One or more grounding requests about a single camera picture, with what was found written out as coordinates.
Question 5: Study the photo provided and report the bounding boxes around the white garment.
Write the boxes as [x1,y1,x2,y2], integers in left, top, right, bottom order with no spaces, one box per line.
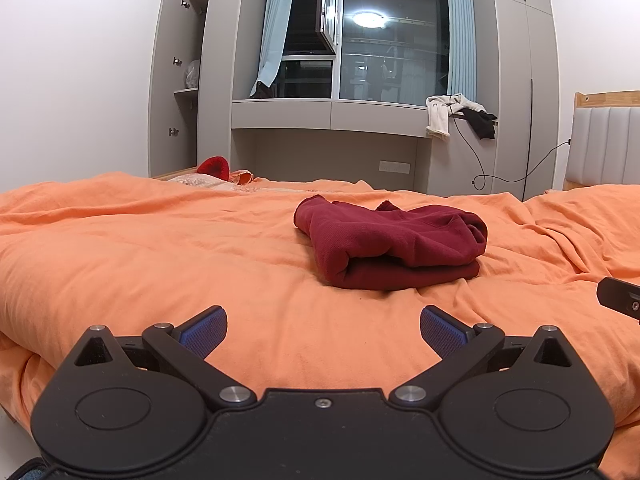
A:
[426,93,486,142]

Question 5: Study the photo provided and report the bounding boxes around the metal-framed window sash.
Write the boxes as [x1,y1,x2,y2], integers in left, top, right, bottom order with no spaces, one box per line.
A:
[316,0,344,56]

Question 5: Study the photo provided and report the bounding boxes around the large glass window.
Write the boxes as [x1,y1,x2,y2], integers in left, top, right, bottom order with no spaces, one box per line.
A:
[282,0,451,107]

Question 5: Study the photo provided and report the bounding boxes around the grey window bench cabinet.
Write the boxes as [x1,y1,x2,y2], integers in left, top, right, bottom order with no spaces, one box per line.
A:
[231,98,499,196]

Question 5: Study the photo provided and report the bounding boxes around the grey shelved wardrobe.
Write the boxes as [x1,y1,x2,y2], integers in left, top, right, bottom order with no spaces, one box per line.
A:
[182,0,274,174]

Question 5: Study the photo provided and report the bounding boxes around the black garment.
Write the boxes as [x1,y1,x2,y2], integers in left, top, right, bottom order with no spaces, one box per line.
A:
[462,107,499,141]

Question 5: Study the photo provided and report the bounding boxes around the dark red sweater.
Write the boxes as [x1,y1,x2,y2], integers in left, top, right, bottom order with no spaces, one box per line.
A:
[293,195,488,291]

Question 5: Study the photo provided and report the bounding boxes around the floral pink pillow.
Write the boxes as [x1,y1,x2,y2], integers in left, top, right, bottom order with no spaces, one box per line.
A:
[167,172,301,194]

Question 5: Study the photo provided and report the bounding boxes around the light blue curtain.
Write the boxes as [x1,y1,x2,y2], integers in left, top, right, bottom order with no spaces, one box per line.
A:
[256,0,300,89]
[444,0,479,104]

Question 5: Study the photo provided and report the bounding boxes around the orange duvet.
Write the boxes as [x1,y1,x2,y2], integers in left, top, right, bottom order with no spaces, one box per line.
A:
[0,171,640,429]

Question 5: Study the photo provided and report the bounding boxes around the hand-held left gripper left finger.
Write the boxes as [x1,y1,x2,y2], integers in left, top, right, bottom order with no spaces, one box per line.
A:
[72,305,257,408]

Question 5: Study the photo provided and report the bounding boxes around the padded headboard with wooden frame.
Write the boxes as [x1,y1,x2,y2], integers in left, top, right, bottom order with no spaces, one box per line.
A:
[562,90,640,192]

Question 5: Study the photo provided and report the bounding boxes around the grey two-door wardrobe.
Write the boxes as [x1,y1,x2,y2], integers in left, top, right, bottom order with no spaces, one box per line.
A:
[487,0,560,202]

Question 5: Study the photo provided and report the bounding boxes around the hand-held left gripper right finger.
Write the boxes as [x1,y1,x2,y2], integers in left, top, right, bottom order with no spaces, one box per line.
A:
[390,306,572,408]

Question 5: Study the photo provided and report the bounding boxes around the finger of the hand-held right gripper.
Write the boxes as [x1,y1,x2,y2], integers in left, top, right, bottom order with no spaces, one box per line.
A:
[597,276,640,322]

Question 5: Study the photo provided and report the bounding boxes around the black cable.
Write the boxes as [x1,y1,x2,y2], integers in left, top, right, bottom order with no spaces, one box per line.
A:
[449,102,572,191]

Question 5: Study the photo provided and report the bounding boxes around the grey wardrobe door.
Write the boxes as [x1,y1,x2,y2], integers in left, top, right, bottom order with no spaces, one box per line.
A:
[148,0,211,179]

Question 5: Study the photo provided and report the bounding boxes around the red plush item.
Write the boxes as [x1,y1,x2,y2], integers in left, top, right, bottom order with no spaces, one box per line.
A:
[196,156,231,180]

